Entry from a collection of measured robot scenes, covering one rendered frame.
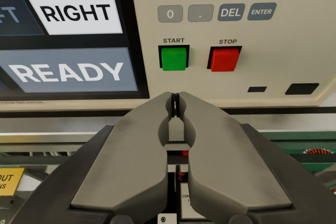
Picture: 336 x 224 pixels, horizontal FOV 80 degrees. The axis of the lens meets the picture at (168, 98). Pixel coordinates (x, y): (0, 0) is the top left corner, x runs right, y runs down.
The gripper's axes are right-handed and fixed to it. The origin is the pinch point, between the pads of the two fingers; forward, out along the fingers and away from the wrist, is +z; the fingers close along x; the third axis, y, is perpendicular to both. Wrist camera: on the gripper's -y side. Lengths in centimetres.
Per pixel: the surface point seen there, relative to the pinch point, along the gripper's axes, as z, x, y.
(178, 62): 3.3, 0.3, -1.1
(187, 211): 8.7, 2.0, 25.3
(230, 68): 3.6, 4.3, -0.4
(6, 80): 4.7, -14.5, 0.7
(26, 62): 3.9, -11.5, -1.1
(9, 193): 2.3, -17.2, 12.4
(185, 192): 11.3, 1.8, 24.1
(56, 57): 3.7, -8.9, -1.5
